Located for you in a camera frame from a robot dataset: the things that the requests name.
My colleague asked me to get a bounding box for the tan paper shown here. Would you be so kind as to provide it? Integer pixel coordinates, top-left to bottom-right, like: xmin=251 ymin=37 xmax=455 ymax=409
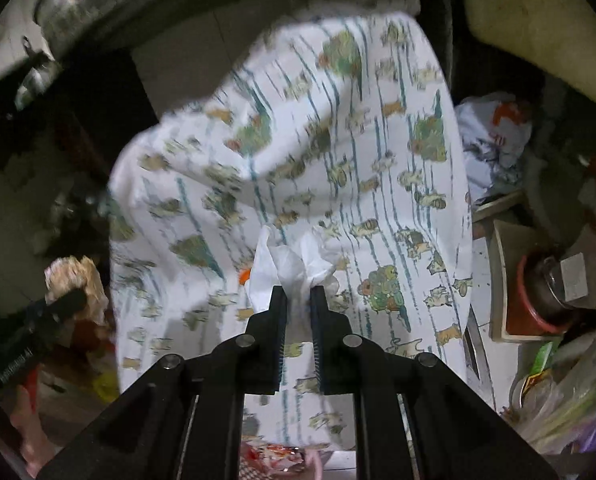
xmin=44 ymin=256 xmax=108 ymax=326

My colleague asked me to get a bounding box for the white cat-print tablecloth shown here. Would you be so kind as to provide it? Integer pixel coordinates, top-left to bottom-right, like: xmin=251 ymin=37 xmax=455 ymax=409
xmin=108 ymin=11 xmax=473 ymax=451

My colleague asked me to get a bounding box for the white tissue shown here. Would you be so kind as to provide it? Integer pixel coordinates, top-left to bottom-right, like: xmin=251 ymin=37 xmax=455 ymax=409
xmin=245 ymin=226 xmax=340 ymax=318

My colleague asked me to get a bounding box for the pink perforated trash basket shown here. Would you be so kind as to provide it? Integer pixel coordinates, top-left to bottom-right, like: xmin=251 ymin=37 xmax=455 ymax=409
xmin=238 ymin=442 xmax=323 ymax=480

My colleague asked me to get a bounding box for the red round container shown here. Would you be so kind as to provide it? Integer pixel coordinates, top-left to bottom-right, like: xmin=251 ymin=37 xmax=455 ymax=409
xmin=505 ymin=248 xmax=576 ymax=337

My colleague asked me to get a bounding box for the white red plastic bag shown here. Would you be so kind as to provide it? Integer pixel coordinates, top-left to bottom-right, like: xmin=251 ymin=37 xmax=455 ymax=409
xmin=455 ymin=92 xmax=532 ymax=206

